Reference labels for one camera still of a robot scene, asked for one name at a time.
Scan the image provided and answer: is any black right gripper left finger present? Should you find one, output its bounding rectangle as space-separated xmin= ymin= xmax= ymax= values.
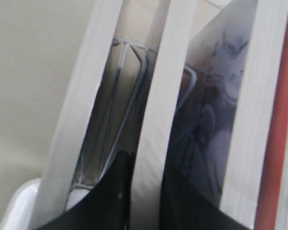
xmin=39 ymin=151 xmax=134 ymax=230

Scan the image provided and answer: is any white wire book rack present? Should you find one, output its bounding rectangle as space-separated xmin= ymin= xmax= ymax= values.
xmin=72 ymin=37 xmax=197 ymax=190

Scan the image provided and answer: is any red teal spine book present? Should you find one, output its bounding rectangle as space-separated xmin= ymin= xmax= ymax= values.
xmin=254 ymin=21 xmax=288 ymax=230

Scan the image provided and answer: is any white plastic tray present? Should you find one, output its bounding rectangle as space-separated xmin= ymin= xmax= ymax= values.
xmin=0 ymin=177 xmax=70 ymax=230

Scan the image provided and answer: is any blue spine book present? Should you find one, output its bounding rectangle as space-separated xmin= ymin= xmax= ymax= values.
xmin=129 ymin=0 xmax=196 ymax=230

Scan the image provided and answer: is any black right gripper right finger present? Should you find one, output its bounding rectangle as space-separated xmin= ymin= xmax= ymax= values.
xmin=159 ymin=134 xmax=253 ymax=230

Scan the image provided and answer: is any grey white spine book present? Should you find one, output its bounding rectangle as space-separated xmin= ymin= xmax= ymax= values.
xmin=168 ymin=0 xmax=288 ymax=225

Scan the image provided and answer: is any dark brown spine book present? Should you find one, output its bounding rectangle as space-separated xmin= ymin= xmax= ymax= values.
xmin=28 ymin=0 xmax=122 ymax=230

